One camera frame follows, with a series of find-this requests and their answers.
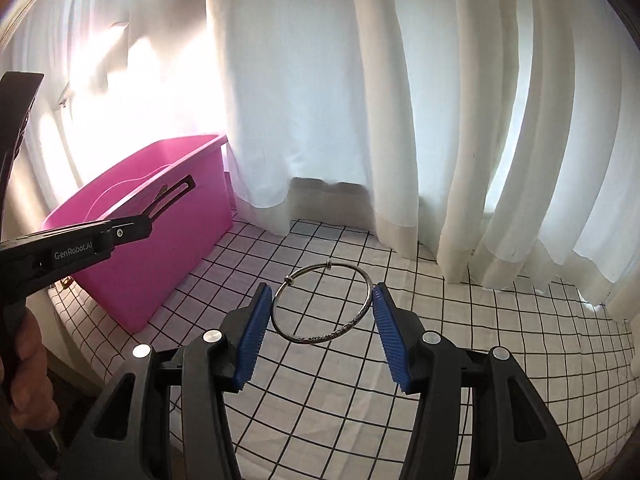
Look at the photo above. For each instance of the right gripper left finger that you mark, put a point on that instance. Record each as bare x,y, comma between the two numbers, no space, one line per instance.
244,329

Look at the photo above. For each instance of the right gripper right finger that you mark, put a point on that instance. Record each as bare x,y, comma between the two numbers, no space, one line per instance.
400,332

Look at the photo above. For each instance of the silver bangle with clasp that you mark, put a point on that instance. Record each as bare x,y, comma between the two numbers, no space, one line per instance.
322,302

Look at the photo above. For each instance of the black bobby pin clip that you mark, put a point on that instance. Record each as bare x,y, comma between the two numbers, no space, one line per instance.
167,197

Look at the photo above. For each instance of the person's left hand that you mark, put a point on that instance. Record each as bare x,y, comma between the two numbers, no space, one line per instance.
32,406

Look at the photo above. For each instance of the pink plastic bin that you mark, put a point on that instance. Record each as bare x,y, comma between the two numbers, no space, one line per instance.
140,275

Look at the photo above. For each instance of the white checkered tablecloth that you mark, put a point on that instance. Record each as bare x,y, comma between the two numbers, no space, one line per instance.
323,355

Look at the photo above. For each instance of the white sheer curtain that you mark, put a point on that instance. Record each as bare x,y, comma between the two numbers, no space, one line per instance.
503,135

